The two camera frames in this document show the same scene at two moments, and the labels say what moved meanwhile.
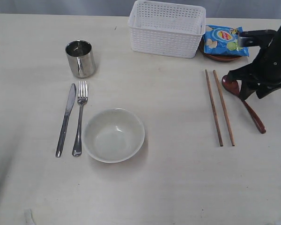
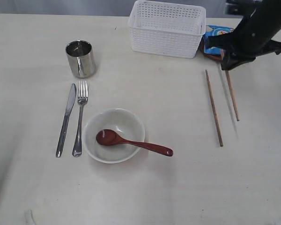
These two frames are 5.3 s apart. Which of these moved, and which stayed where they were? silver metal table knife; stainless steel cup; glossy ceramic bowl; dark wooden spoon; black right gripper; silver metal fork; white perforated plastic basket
Moved: dark wooden spoon; black right gripper
Stayed: silver metal table knife; white perforated plastic basket; glossy ceramic bowl; silver metal fork; stainless steel cup
